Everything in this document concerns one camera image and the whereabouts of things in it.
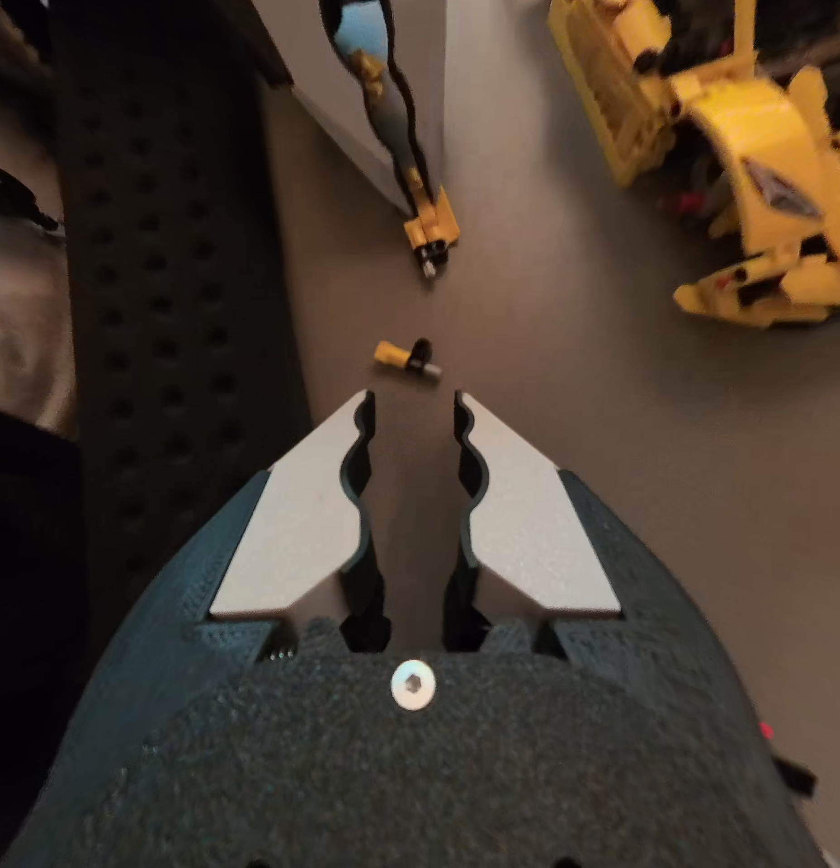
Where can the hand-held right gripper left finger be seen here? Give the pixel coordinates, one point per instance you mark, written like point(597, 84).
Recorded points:
point(291, 536)

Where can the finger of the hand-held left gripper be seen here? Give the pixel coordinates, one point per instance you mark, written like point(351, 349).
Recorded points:
point(428, 88)
point(332, 102)

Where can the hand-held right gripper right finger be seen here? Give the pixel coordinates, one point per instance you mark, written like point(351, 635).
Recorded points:
point(535, 542)

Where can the yellow brick beam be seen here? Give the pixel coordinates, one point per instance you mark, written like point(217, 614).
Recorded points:
point(430, 224)

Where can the yellow connector with grey axle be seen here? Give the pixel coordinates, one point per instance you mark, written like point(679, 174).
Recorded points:
point(391, 354)

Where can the grey desk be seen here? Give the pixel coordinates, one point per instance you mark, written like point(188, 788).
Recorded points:
point(562, 407)

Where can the black perforated mat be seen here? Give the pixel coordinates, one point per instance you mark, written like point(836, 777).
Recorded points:
point(155, 271)

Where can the yellow toy brick car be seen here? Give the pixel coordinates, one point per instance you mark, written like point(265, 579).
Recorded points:
point(766, 115)

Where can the small black brick piece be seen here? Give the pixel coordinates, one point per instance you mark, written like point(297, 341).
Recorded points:
point(796, 776)

